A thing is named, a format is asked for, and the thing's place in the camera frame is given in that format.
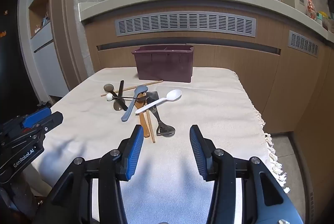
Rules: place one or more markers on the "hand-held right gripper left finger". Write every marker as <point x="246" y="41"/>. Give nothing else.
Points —
<point x="134" y="153"/>

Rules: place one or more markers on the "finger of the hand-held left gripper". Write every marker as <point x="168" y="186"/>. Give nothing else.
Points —
<point x="35" y="117"/>
<point x="53" y="119"/>

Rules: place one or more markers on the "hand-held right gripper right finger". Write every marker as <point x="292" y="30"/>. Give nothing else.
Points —
<point x="199" y="153"/>

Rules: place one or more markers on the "wooden chopstick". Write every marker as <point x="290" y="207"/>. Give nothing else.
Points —
<point x="154" y="82"/>
<point x="152" y="135"/>

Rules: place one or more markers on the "amber wooden spoon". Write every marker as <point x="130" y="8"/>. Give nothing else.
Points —
<point x="143" y="122"/>

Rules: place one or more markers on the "dark metal utensil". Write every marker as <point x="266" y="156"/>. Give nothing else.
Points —
<point x="159" y="122"/>

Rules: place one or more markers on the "smoky translucent spoon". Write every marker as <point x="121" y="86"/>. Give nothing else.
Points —
<point x="119" y="106"/>
<point x="109" y="88"/>

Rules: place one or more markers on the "black stirrer with white ball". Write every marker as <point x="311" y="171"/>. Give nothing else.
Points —
<point x="108" y="97"/>

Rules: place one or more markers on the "white bowl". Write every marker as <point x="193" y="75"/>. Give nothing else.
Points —
<point x="173" y="95"/>

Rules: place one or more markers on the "blue plate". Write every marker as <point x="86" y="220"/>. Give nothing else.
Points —
<point x="141" y="90"/>

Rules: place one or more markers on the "purple plastic bin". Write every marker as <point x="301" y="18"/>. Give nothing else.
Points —
<point x="164" y="64"/>

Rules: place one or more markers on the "white fringed tablecloth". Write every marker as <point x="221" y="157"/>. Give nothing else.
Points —
<point x="208" y="103"/>

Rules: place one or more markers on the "white shelf unit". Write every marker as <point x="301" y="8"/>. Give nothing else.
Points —
<point x="44" y="56"/>

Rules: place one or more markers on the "wooden cabinet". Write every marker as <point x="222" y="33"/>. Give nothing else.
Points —
<point x="261" y="70"/>

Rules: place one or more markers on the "long grey vent grille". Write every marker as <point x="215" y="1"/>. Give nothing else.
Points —
<point x="185" y="23"/>

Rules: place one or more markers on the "small grey vent grille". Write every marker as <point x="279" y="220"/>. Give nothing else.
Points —
<point x="304" y="43"/>

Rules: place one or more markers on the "jar with orange contents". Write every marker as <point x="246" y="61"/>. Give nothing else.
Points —
<point x="311" y="8"/>

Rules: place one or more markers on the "green and yellow containers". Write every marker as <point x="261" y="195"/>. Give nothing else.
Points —
<point x="322" y="16"/>

